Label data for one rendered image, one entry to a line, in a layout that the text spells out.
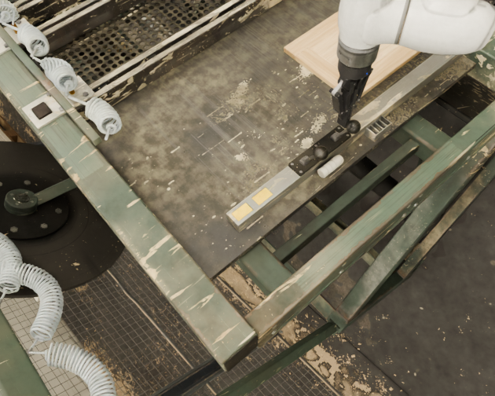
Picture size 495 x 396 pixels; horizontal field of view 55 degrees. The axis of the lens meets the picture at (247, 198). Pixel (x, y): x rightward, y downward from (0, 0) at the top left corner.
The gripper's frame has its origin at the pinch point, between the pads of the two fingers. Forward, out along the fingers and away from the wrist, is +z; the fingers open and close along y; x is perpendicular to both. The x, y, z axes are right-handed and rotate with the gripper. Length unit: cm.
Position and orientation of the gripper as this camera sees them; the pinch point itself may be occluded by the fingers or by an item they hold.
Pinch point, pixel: (344, 115)
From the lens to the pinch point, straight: 127.0
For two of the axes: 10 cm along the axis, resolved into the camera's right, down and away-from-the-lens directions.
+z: 0.5, 5.0, 8.6
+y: -7.6, 5.8, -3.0
